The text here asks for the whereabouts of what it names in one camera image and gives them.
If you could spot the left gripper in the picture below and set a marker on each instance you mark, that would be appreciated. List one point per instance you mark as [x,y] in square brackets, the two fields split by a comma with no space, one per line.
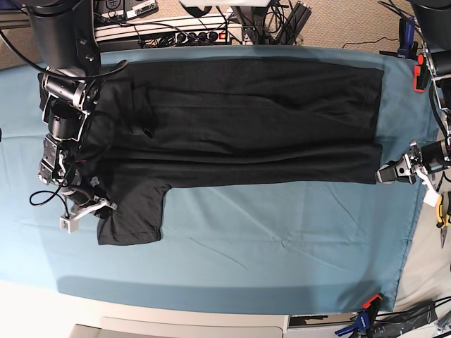
[410,170]

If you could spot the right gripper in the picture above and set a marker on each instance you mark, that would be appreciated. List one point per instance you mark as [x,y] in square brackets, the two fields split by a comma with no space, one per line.
[87,196]

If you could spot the black T-shirt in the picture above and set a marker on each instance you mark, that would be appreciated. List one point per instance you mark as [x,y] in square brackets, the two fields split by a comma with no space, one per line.
[184,124]

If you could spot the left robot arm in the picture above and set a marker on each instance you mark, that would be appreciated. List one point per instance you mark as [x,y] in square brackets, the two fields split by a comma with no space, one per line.
[432,24]

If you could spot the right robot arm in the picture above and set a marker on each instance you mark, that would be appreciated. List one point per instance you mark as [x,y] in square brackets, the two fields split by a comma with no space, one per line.
[71,84]

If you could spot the orange black clamp top right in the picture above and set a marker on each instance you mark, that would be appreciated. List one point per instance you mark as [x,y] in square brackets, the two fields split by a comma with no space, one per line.
[421,74]

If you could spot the blue black clamp top right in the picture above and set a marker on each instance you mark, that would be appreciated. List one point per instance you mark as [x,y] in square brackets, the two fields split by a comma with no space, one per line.
[408,47]

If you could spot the blue table cloth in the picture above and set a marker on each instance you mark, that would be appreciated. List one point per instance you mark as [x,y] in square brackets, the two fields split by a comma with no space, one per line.
[294,248]

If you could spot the blue orange clamp bottom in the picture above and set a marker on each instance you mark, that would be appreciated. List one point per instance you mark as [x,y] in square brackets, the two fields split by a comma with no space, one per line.
[363,323]

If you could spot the black power strip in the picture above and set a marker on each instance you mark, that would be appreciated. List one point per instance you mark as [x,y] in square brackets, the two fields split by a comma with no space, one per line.
[200,38]

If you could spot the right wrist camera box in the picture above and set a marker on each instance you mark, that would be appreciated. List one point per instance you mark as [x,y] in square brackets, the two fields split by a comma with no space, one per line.
[69,224]

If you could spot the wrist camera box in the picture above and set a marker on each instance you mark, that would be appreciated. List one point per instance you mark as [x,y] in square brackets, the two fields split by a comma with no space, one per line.
[69,224]
[431,198]

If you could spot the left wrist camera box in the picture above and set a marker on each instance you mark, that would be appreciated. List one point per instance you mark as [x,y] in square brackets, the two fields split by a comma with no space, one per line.
[431,198]

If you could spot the yellow handled pliers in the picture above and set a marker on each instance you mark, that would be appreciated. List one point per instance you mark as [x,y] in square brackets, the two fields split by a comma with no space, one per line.
[443,219]

